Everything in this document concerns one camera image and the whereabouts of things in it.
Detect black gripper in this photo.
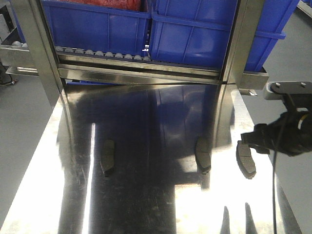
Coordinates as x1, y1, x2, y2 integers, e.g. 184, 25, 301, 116
241, 111, 312, 156

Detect grey brake pad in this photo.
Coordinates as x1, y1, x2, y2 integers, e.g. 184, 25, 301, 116
195, 136, 211, 175
100, 139, 115, 177
236, 140, 256, 179

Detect right blue plastic bin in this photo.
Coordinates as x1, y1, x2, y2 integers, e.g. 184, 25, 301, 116
149, 0, 298, 72

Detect blue plastic bin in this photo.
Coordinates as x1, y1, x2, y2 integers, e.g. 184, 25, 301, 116
149, 0, 298, 72
9, 0, 152, 57

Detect left blue plastic bin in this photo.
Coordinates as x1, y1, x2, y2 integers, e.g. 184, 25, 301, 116
9, 0, 152, 57

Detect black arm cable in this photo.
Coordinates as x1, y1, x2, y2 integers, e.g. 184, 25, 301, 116
271, 114, 288, 234

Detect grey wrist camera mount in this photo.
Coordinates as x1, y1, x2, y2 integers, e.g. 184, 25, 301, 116
264, 81, 312, 100

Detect stainless steel roller rack frame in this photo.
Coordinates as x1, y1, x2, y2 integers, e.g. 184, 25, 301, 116
0, 0, 269, 106

